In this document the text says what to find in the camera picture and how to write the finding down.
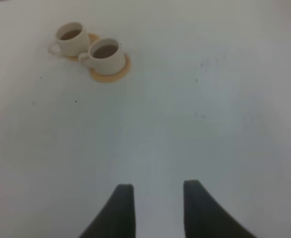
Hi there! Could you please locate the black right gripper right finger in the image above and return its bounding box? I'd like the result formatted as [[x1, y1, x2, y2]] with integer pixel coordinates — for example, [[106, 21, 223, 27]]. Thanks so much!
[[183, 180, 254, 238]]

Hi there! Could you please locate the orange saucer far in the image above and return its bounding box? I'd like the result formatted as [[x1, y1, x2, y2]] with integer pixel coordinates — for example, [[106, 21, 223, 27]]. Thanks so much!
[[61, 34, 100, 58]]

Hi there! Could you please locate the white teacup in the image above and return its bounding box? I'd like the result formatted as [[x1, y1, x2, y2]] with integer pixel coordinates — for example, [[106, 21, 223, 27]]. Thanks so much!
[[78, 38, 126, 76], [48, 22, 90, 58]]

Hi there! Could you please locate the white teacup near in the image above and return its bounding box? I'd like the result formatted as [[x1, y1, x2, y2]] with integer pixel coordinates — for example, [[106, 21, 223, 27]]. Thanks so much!
[[78, 38, 126, 76]]

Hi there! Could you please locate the orange saucer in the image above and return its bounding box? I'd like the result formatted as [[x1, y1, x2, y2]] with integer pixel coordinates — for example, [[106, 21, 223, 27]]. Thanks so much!
[[89, 52, 131, 83], [61, 34, 100, 58]]

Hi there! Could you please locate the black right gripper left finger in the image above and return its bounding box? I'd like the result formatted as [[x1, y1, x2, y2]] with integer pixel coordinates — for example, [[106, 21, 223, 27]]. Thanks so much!
[[80, 184, 136, 238]]

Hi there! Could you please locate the white teacup far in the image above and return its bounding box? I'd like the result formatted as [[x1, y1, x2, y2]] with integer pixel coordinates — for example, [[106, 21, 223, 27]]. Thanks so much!
[[48, 22, 90, 58]]

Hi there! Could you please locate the orange saucer near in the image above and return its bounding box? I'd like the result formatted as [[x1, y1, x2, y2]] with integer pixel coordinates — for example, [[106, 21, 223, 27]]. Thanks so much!
[[89, 52, 131, 83]]

